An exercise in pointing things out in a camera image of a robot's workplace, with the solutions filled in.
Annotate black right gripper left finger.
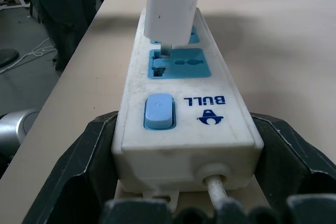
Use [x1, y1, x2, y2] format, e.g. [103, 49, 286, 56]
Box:
[22, 112, 119, 224]

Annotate white cable on floor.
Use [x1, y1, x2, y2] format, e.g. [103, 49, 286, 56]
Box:
[0, 37, 56, 74]

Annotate black round base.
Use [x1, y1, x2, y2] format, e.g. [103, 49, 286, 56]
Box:
[0, 48, 20, 69]

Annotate white power strip blue sockets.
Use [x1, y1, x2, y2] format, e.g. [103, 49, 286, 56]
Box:
[111, 7, 265, 210]

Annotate white charger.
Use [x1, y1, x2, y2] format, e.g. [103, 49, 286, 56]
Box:
[143, 0, 204, 60]

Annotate white power strip cable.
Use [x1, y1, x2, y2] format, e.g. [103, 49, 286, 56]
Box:
[204, 175, 229, 209]

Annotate person in dark clothes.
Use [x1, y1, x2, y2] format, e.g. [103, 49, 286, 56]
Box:
[26, 0, 118, 71]

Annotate silver robot body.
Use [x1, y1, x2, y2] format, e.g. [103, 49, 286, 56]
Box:
[0, 108, 40, 156]

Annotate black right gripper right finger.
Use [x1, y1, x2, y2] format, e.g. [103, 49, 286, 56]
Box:
[249, 112, 336, 207]

